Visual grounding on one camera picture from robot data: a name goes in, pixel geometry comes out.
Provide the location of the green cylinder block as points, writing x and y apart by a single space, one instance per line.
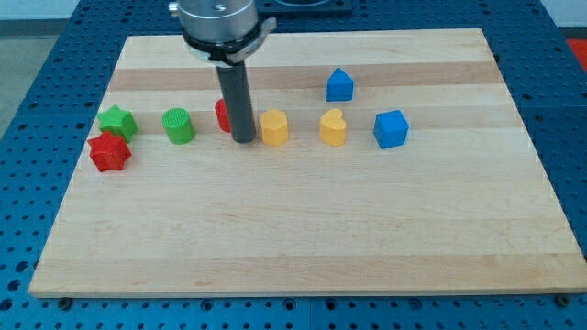
178 126

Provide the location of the yellow hexagon block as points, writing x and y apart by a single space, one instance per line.
274 127

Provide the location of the green star block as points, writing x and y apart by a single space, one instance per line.
118 122

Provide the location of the yellow heart block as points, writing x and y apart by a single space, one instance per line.
333 128

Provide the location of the red star block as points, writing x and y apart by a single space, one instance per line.
109 152

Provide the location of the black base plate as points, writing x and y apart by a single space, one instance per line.
303 6

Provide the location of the blue cube block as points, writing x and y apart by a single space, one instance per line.
390 129

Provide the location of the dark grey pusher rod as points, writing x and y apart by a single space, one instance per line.
234 85

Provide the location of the red cylinder block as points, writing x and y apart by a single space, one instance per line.
221 115

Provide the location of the blue pentagon house block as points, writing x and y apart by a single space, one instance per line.
339 87

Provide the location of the red object at edge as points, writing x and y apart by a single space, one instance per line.
579 49

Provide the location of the light wooden board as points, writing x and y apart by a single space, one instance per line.
464 206

